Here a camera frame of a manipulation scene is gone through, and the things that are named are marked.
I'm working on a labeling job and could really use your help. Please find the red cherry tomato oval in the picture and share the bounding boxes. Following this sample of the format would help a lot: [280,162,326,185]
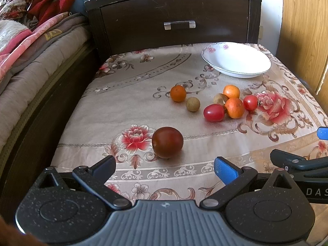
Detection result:
[203,104,225,122]

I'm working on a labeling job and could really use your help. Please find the small red cherry tomato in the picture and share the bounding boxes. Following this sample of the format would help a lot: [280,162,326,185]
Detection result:
[243,95,259,111]

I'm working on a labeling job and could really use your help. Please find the orange tangerine front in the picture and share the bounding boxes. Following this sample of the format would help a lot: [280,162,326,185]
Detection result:
[225,98,245,119]

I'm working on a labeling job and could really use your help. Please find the orange tangerine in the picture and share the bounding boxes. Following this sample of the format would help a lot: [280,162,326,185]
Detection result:
[170,85,186,102]
[222,84,240,99]
[225,98,245,119]

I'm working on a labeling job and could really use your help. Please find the large dark red tomato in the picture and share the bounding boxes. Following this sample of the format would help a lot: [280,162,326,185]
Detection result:
[152,127,183,159]

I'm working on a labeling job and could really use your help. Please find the brown longan fruit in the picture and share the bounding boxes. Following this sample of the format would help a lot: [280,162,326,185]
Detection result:
[213,93,229,106]

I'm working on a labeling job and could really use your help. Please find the tan longan fruit round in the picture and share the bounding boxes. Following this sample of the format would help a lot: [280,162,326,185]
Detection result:
[186,97,201,112]

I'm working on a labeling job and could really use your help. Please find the floral beige tablecloth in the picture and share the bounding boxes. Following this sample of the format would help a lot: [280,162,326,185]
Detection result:
[52,44,327,202]

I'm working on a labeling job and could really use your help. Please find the wooden wardrobe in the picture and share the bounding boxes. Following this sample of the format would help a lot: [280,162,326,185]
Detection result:
[276,0,327,111]

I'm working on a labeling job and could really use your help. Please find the white floral porcelain bowl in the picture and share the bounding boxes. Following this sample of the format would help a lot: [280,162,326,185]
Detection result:
[201,42,271,78]

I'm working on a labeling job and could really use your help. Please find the beige quilted mattress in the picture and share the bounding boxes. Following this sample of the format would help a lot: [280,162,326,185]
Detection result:
[1,12,88,147]

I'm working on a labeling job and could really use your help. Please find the pink floral bedding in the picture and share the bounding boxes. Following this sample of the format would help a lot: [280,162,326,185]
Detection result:
[1,0,68,82]

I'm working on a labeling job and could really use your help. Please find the dark wooden nightstand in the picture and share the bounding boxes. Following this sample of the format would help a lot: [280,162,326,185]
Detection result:
[85,0,262,55]

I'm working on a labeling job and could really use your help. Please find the blue garment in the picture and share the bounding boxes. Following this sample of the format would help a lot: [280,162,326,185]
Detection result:
[70,0,89,16]

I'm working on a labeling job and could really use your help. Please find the silver drawer handle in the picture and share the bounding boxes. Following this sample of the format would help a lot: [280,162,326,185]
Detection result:
[163,20,196,31]

